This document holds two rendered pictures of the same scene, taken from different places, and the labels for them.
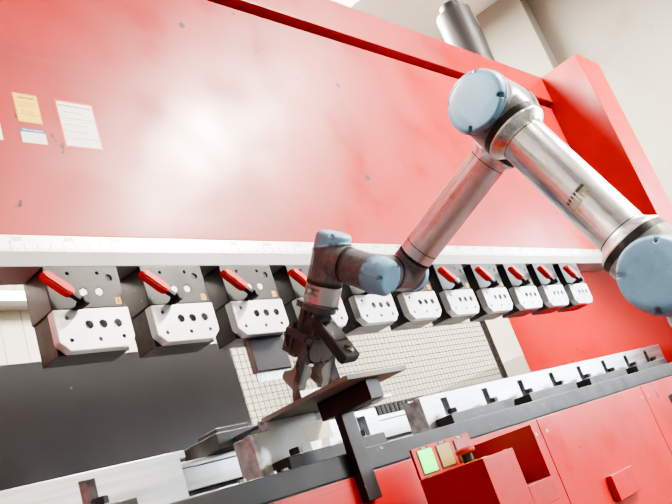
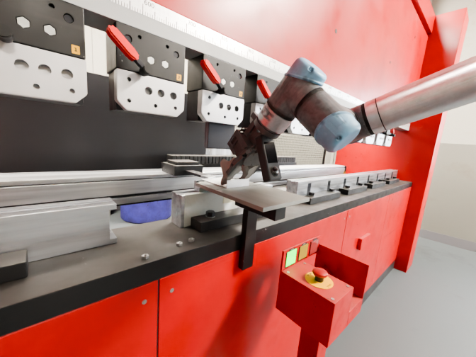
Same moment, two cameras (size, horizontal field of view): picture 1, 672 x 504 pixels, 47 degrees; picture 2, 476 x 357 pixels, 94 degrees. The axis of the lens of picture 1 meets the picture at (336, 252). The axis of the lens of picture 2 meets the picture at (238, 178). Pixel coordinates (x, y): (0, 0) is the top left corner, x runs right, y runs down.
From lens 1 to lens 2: 104 cm
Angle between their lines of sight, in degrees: 29
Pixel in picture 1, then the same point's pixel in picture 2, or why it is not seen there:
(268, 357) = (219, 139)
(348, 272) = (309, 115)
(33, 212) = not seen: outside the picture
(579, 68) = (462, 18)
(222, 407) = (200, 133)
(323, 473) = (217, 250)
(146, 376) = not seen: hidden behind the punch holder
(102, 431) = (124, 128)
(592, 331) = (372, 150)
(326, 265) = (291, 97)
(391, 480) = (262, 250)
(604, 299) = not seen: hidden behind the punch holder
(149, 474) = (71, 222)
